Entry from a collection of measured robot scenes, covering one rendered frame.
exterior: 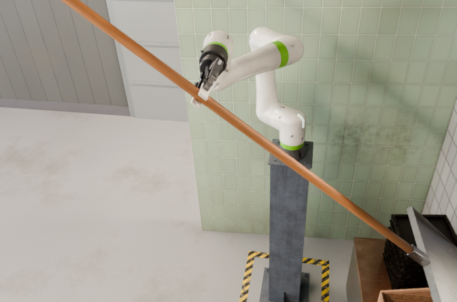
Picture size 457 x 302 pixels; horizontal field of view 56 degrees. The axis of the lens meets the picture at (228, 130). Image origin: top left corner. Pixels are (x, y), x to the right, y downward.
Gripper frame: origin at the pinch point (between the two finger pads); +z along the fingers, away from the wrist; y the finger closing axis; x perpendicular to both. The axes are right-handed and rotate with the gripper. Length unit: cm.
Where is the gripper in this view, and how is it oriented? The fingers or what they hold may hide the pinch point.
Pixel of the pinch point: (200, 95)
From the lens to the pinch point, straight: 126.7
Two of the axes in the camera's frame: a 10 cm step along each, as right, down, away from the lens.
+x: -7.8, -5.6, -2.8
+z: -1.3, 5.8, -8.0
